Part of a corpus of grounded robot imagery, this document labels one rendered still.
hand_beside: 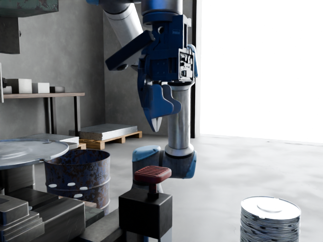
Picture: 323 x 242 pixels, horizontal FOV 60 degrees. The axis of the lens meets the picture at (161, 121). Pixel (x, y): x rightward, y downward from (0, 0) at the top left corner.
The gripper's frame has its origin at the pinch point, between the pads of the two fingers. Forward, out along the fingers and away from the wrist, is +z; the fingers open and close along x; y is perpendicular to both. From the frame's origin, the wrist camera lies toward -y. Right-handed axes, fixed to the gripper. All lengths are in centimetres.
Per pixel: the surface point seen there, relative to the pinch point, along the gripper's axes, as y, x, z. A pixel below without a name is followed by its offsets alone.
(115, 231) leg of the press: -5.9, -4.7, 21.3
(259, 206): 7, 100, 54
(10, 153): -27.5, -11.4, 6.4
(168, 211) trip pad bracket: 3.0, 1.4, 17.6
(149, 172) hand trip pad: -0.1, -1.1, 9.2
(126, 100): -310, 435, 17
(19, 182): -27.9, -9.4, 13.3
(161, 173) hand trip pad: 2.2, -0.5, 9.2
